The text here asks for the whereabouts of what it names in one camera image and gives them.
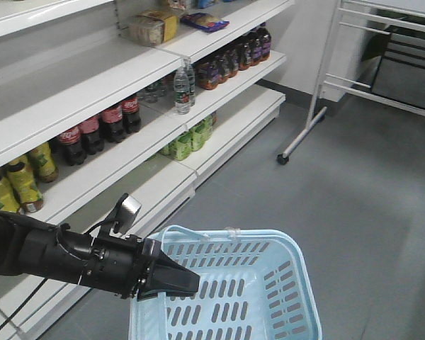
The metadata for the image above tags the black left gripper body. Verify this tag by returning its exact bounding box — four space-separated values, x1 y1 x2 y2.
79 237 162 299

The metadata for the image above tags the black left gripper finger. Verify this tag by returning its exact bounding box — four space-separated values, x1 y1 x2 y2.
137 239 200 300

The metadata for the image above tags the light blue plastic basket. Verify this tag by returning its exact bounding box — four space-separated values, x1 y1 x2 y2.
128 225 323 339

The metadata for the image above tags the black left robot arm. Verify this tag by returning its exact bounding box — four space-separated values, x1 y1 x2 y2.
0 212 200 300

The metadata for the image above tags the plastic cola bottle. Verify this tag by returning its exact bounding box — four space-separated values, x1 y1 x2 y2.
79 115 104 155
120 94 141 134
56 125 86 166
101 103 126 143

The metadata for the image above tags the white metal shelf unit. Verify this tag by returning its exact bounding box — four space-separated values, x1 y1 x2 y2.
0 0 295 340

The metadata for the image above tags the clear water bottle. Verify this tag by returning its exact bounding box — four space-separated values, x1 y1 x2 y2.
174 67 191 115

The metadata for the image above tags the clear cookie tray box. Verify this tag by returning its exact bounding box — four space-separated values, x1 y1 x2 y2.
128 10 179 47

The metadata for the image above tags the biscuit package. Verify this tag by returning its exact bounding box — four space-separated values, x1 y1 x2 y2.
180 12 230 33

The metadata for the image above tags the white rolling whiteboard stand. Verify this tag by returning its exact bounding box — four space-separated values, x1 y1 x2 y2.
272 1 425 165

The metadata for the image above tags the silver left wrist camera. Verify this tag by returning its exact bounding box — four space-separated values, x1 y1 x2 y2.
106 193 142 236

